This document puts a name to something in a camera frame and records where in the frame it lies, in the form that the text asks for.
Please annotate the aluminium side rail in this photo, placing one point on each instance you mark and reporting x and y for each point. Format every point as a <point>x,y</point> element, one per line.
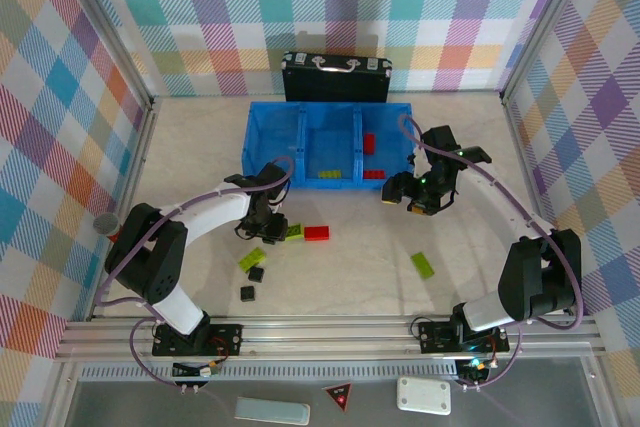
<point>141,132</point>

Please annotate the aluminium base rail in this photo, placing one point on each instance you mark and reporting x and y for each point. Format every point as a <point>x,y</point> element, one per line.
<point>325,337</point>

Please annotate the small black lego brick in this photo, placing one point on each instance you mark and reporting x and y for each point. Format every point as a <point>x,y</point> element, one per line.
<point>256,274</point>
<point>247,293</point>

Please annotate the red lego brick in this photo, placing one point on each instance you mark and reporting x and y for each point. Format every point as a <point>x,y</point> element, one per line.
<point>370,143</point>
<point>374,174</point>
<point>316,233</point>

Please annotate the white rectangular box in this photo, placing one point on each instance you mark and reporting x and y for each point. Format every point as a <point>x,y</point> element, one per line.
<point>424,395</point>

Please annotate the aluminium frame post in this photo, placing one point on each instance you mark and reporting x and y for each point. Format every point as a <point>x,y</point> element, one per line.
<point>107,22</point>
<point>545,22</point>

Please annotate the light blue-gray flat bar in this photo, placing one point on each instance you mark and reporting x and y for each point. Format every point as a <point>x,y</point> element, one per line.
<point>272,410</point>

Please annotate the dark lime green lego brick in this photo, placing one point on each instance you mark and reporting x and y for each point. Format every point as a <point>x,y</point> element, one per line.
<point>295,231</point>

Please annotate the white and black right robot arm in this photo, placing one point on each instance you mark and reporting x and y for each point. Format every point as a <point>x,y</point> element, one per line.
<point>530,277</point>

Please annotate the red triangular button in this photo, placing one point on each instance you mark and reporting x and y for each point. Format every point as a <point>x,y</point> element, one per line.
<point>337,394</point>

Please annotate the blue three-compartment plastic bin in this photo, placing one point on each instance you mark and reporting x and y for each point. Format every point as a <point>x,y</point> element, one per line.
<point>325,147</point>

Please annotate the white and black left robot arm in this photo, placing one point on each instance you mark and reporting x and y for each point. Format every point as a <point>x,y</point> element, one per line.
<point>215,207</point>

